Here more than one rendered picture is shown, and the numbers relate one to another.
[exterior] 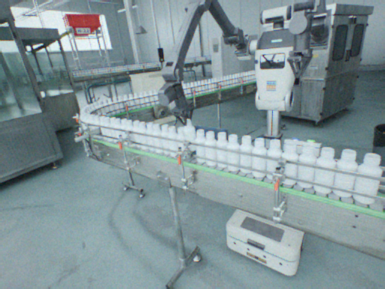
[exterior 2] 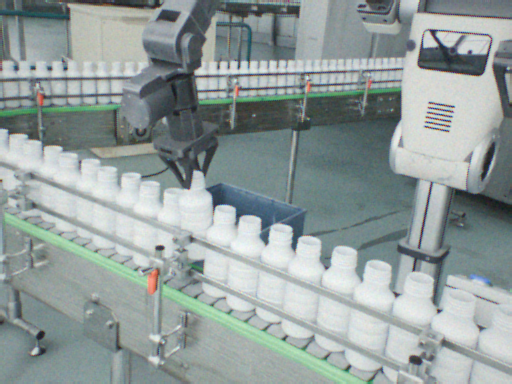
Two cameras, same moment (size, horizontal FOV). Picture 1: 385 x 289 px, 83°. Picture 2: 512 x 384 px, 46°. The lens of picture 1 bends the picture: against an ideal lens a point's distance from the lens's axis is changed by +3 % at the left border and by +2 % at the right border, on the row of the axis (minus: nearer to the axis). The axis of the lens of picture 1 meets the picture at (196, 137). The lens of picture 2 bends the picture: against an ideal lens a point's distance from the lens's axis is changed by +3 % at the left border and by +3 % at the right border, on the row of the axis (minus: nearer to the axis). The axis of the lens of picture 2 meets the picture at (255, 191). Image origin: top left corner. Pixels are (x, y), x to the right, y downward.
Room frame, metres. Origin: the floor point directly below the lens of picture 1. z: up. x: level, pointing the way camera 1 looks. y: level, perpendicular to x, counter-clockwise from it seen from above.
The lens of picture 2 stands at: (0.03, -0.03, 1.55)
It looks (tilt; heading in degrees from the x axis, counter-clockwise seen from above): 20 degrees down; 357
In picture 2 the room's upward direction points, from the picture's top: 5 degrees clockwise
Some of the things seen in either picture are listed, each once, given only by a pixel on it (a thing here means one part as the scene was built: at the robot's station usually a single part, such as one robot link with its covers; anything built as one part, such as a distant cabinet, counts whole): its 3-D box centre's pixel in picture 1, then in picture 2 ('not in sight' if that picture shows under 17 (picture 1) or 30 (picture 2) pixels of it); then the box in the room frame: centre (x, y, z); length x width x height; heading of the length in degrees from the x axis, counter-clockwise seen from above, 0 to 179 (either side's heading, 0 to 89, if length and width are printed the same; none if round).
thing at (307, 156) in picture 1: (307, 165); (499, 365); (0.70, -0.40, 1.08); 0.06 x 0.06 x 0.17
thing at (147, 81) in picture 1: (160, 97); (144, 81); (5.39, 0.79, 0.59); 1.10 x 0.62 x 1.18; 125
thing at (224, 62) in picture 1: (225, 68); (334, 37); (7.27, -1.19, 0.96); 0.82 x 0.50 x 1.91; 125
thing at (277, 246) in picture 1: (269, 214); not in sight; (1.40, -0.54, 0.24); 0.68 x 0.53 x 0.41; 143
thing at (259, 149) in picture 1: (259, 157); (370, 314); (0.80, -0.26, 1.08); 0.06 x 0.06 x 0.17
